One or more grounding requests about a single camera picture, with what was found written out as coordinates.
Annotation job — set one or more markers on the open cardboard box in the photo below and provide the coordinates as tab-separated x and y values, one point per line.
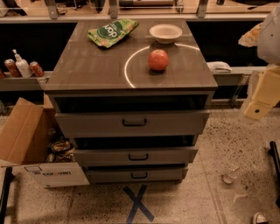
25	139

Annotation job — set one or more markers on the black pole left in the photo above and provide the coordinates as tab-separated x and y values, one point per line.
8	177

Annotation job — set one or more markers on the grey drawer cabinet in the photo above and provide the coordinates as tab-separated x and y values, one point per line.
93	79

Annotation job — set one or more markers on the green chip bag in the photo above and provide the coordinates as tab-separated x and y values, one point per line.
109	34

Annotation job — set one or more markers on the white paper bowl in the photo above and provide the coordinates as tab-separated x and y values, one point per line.
165	33

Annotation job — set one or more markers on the snack packets in box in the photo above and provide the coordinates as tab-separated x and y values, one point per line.
60	151

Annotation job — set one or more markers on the blue tape X mark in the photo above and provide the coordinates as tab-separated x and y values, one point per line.
138	204

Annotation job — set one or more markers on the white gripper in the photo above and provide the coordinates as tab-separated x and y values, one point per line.
269	40

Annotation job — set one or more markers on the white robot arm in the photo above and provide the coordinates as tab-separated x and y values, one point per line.
268	49

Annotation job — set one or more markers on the folded white cloth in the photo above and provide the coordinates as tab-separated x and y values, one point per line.
218	67

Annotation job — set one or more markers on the red soda can left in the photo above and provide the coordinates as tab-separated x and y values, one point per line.
11	66

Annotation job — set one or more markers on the red soda can right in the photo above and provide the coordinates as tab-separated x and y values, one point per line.
37	69

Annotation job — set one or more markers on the grey drawer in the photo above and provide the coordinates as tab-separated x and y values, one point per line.
136	156
133	124
174	173

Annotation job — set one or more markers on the white pump bottle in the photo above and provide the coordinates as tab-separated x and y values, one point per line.
22	65

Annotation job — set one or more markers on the red apple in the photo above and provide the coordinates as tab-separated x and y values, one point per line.
158	60

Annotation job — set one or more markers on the red soda can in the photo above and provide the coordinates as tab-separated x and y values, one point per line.
37	69
11	66

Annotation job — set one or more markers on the sneaker shoe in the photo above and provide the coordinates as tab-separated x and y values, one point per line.
259	218

